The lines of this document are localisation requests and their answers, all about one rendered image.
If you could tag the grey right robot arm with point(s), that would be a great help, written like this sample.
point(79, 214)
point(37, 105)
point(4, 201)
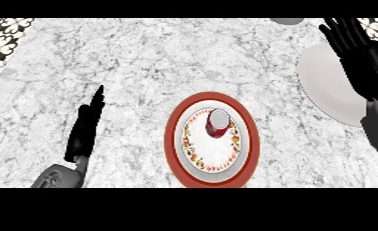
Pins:
point(370, 125)

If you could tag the grey rounded object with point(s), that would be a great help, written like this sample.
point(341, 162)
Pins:
point(286, 21)

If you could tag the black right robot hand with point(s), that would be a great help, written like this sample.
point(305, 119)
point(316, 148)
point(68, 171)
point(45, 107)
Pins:
point(354, 58)

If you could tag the red rimmed patterned plate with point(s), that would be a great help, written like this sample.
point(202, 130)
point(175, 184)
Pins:
point(211, 141)

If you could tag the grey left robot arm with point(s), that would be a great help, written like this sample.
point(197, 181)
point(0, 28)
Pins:
point(59, 176)

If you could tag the plain white plate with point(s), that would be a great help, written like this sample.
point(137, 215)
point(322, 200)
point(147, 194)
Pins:
point(326, 83)

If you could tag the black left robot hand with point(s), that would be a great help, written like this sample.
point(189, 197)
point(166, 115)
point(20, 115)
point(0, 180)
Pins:
point(84, 131)

